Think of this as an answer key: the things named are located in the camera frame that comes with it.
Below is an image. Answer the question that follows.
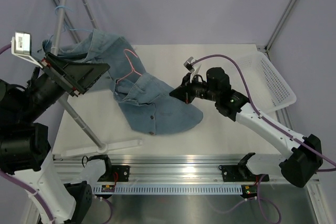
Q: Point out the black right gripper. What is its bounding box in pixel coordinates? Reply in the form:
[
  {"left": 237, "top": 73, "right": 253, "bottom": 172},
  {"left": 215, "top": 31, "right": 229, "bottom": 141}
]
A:
[{"left": 171, "top": 71, "right": 219, "bottom": 104}]

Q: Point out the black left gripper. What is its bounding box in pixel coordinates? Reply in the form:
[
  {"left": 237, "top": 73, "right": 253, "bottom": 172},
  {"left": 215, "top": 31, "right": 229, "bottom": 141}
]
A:
[{"left": 18, "top": 50, "right": 109, "bottom": 121}]

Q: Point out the pink wire hanger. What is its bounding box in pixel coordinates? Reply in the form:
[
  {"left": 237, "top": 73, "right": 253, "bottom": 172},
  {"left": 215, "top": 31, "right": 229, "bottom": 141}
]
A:
[{"left": 116, "top": 49, "right": 142, "bottom": 84}]

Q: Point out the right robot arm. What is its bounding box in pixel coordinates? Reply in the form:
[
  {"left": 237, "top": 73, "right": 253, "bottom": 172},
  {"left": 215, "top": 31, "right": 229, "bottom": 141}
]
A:
[{"left": 170, "top": 67, "right": 323, "bottom": 188}]

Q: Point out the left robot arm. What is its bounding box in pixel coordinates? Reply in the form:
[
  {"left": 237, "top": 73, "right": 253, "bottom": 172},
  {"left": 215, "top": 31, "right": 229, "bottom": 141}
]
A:
[{"left": 1, "top": 53, "right": 113, "bottom": 223}]

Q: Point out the white clothes rack stand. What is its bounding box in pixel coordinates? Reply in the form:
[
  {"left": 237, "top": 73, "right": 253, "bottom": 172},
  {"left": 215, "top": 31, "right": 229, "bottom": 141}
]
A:
[{"left": 45, "top": 0, "right": 143, "bottom": 158}]

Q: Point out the white plastic basket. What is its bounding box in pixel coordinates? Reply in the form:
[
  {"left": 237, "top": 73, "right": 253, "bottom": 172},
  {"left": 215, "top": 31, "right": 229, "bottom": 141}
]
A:
[{"left": 234, "top": 51, "right": 297, "bottom": 113}]

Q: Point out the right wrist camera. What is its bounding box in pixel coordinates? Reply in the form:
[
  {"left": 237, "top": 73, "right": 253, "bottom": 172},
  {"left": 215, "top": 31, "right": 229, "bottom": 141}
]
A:
[{"left": 183, "top": 57, "right": 202, "bottom": 80}]

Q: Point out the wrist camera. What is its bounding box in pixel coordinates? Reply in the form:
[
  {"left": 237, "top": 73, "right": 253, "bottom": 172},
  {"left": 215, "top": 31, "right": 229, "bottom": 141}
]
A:
[
  {"left": 11, "top": 31, "right": 32, "bottom": 60},
  {"left": 183, "top": 57, "right": 202, "bottom": 80}
]

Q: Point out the blue wire hanger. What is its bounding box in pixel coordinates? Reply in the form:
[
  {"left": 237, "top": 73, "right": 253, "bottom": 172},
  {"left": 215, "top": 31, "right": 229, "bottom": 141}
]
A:
[{"left": 54, "top": 5, "right": 93, "bottom": 41}]

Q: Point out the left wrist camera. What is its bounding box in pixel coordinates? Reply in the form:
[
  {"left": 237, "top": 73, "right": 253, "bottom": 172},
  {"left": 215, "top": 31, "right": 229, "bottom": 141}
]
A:
[{"left": 11, "top": 31, "right": 32, "bottom": 60}]

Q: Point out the aluminium rail base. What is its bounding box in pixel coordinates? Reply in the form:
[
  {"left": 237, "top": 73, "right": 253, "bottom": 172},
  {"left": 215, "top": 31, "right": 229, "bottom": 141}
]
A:
[{"left": 51, "top": 154, "right": 320, "bottom": 196}]

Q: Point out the white slotted cable duct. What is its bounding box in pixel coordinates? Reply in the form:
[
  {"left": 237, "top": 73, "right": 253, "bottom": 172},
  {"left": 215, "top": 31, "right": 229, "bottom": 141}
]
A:
[{"left": 92, "top": 184, "right": 243, "bottom": 195}]

